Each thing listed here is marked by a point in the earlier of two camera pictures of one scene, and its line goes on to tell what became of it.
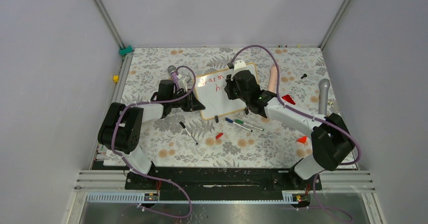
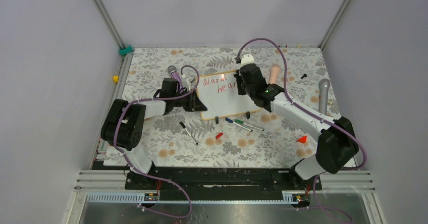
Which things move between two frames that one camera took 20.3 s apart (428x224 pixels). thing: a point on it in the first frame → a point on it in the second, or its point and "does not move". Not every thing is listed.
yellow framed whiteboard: [210, 90] does not move
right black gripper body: [234, 92] → [243, 89]
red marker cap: [219, 135] does not move
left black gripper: [192, 104] does not move
